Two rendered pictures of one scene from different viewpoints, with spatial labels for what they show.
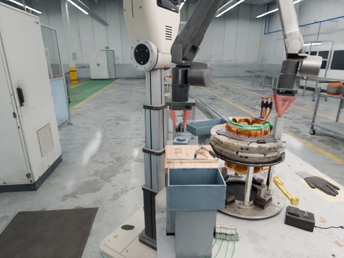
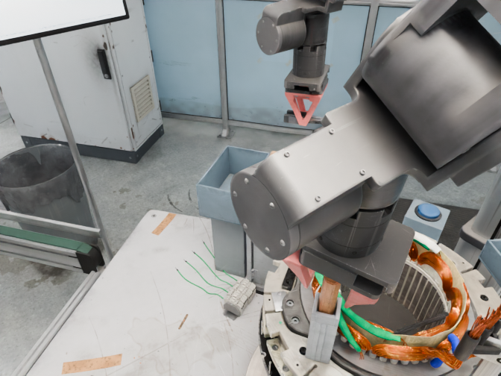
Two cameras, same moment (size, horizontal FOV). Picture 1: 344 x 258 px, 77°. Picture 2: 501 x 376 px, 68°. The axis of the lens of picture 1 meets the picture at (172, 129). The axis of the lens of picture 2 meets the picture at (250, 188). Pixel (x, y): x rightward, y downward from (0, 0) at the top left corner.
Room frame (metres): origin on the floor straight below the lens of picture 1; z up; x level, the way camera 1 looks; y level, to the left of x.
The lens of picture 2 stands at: (0.86, -0.69, 1.52)
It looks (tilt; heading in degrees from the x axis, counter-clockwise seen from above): 37 degrees down; 111
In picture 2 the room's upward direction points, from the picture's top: straight up
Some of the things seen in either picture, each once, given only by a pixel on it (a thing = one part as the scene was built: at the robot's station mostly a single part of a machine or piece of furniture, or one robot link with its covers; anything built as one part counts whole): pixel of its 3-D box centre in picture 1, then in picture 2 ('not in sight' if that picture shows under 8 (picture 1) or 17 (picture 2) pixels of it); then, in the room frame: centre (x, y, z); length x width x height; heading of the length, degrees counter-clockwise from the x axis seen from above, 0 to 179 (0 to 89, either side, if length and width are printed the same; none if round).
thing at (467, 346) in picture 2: (266, 104); (481, 336); (0.99, -0.44, 1.21); 0.04 x 0.04 x 0.03; 0
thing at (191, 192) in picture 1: (193, 214); (237, 216); (0.59, -0.07, 0.92); 0.17 x 0.11 x 0.28; 91
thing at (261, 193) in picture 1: (264, 192); not in sight; (0.82, -0.41, 0.85); 0.06 x 0.04 x 0.05; 132
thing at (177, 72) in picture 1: (181, 76); (309, 26); (0.72, -0.03, 1.36); 0.07 x 0.06 x 0.07; 59
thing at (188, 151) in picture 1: (190, 157); not in sight; (0.74, -0.07, 1.05); 0.20 x 0.19 x 0.02; 1
